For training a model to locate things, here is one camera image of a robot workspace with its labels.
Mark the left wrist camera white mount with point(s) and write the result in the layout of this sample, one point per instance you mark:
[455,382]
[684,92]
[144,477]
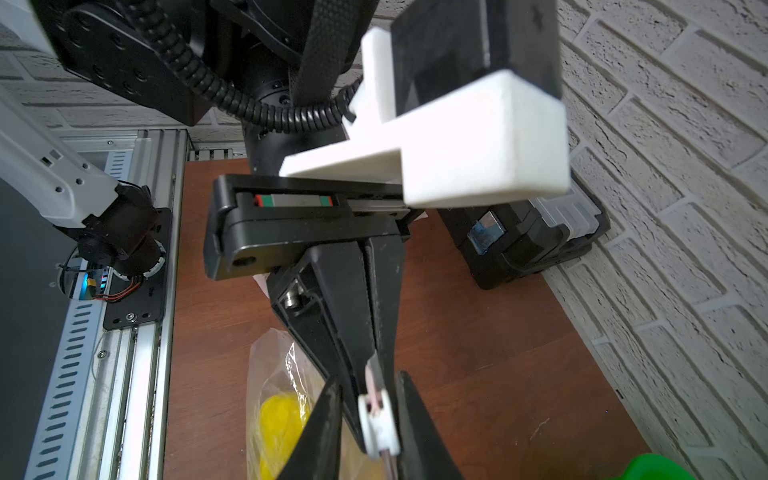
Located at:
[496,140]

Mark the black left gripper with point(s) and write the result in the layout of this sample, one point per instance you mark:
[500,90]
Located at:
[257,224]

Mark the black plastic toolbox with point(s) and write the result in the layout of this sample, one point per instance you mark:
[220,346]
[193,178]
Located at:
[505,242]

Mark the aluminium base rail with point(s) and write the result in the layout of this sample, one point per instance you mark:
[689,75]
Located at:
[105,410]

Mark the clear zip bag with pears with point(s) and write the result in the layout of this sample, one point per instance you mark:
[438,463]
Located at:
[278,365]

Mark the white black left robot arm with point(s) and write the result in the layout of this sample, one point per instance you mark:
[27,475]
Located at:
[269,64]

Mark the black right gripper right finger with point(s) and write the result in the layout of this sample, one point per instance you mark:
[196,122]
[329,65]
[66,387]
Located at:
[423,453]

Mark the green plastic basket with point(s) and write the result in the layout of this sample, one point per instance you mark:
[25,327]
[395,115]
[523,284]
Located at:
[653,467]

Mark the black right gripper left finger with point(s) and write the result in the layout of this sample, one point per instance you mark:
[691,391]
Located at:
[317,452]

